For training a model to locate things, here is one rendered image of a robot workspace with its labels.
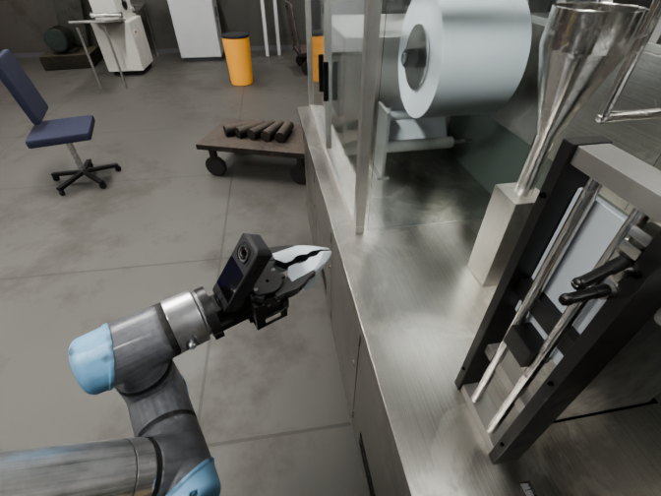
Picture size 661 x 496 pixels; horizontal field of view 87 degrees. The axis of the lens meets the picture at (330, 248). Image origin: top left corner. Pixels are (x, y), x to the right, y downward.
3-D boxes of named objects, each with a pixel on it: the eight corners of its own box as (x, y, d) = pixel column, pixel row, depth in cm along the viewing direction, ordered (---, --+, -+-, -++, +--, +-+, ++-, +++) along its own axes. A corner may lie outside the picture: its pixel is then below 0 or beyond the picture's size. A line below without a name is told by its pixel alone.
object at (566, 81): (454, 260, 104) (523, 40, 67) (499, 255, 106) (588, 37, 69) (478, 295, 94) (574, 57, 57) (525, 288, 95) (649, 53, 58)
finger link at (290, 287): (304, 264, 56) (253, 285, 52) (304, 256, 54) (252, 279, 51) (320, 283, 53) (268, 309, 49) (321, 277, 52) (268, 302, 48)
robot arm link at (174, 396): (150, 464, 49) (119, 429, 42) (133, 398, 56) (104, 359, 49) (206, 430, 52) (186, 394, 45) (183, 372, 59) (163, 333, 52)
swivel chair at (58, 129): (130, 164, 343) (83, 46, 277) (105, 195, 300) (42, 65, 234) (68, 166, 340) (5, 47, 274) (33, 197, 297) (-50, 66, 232)
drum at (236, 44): (229, 80, 564) (221, 31, 521) (255, 79, 569) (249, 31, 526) (228, 87, 534) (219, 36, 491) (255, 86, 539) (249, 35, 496)
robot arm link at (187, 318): (155, 290, 46) (175, 339, 42) (190, 277, 48) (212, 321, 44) (169, 321, 52) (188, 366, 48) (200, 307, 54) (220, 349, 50)
